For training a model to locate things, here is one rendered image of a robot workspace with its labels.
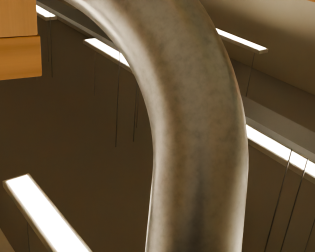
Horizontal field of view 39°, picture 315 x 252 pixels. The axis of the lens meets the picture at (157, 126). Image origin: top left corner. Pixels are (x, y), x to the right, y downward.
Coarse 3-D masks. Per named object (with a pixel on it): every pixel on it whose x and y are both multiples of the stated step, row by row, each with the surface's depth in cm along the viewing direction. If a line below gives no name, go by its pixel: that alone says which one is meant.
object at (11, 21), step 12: (0, 0) 83; (12, 0) 84; (24, 0) 85; (0, 12) 84; (12, 12) 85; (24, 12) 86; (0, 24) 85; (12, 24) 86; (24, 24) 87; (36, 24) 88; (0, 36) 86
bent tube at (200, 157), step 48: (96, 0) 13; (144, 0) 13; (192, 0) 13; (144, 48) 13; (192, 48) 13; (144, 96) 14; (192, 96) 13; (240, 96) 14; (192, 144) 13; (240, 144) 13; (192, 192) 12; (240, 192) 13; (192, 240) 12; (240, 240) 13
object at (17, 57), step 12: (12, 36) 87; (24, 36) 88; (36, 36) 89; (0, 48) 87; (12, 48) 88; (24, 48) 89; (36, 48) 90; (0, 60) 88; (12, 60) 89; (24, 60) 90; (36, 60) 92; (0, 72) 89; (12, 72) 90; (24, 72) 92; (36, 72) 93
